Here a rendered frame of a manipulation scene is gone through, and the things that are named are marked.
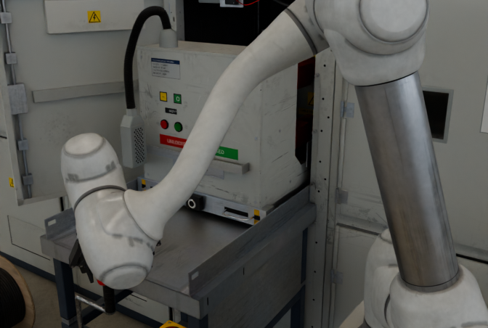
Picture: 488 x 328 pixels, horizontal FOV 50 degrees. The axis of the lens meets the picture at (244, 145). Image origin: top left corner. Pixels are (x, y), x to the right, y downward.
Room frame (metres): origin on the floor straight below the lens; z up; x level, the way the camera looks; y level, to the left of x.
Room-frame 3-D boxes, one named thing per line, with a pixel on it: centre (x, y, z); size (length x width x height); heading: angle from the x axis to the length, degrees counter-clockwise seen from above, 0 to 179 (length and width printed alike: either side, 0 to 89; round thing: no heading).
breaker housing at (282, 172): (1.84, 0.02, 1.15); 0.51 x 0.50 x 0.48; 147
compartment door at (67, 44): (1.89, 0.55, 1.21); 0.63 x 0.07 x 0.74; 123
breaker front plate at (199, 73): (1.62, 0.15, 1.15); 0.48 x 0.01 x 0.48; 57
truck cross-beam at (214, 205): (1.64, 0.15, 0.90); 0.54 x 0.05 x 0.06; 57
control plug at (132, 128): (1.68, 0.37, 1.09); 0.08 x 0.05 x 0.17; 147
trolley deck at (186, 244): (1.57, 0.19, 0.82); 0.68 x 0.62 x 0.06; 147
